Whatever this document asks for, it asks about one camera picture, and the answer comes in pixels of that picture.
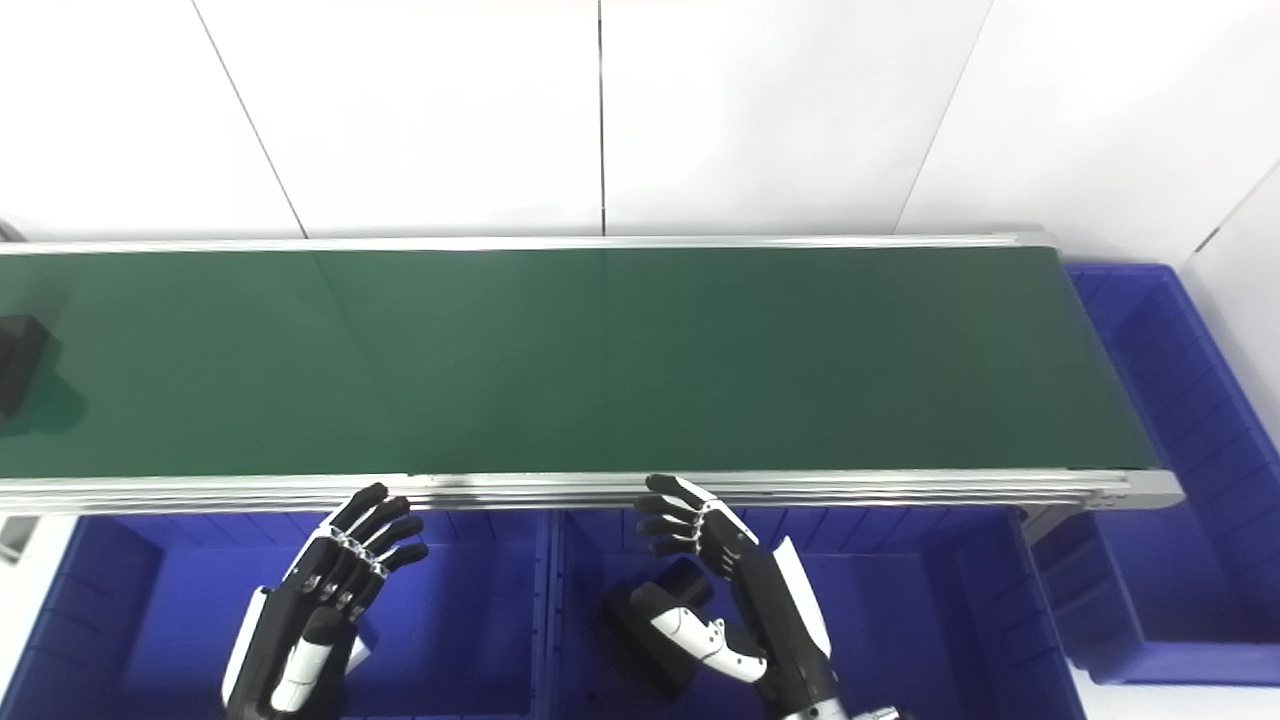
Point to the black cylinder block part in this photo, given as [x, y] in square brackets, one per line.
[18, 360]
[638, 656]

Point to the aluminium conveyor leg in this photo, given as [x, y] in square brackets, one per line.
[1045, 522]

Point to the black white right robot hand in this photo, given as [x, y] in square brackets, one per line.
[775, 610]

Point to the green belt aluminium conveyor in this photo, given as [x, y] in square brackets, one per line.
[600, 360]

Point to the blue plastic bin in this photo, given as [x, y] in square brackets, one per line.
[460, 620]
[1180, 560]
[900, 620]

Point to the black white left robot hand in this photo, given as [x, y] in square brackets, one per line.
[290, 620]

